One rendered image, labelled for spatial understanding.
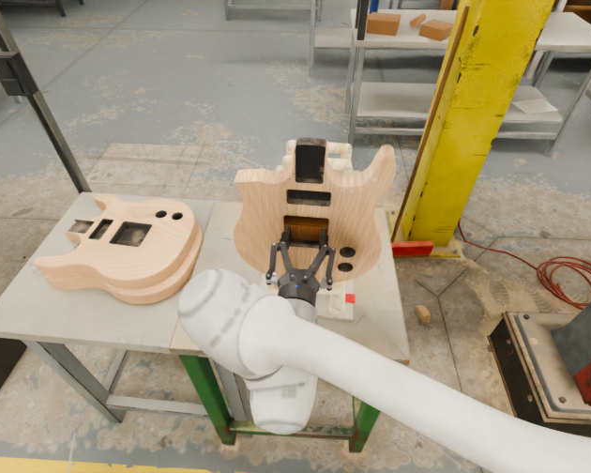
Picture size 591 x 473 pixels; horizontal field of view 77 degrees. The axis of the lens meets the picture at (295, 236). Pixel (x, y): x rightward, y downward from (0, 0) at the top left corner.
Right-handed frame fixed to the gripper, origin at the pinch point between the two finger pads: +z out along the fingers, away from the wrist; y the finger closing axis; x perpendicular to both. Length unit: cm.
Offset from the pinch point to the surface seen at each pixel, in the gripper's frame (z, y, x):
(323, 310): -1.7, 5.5, -27.6
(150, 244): 12, -48, -23
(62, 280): -1, -71, -27
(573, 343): 31, 111, -83
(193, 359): -15.6, -28.6, -37.0
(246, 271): 10.0, -18.6, -28.6
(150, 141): 219, -160, -119
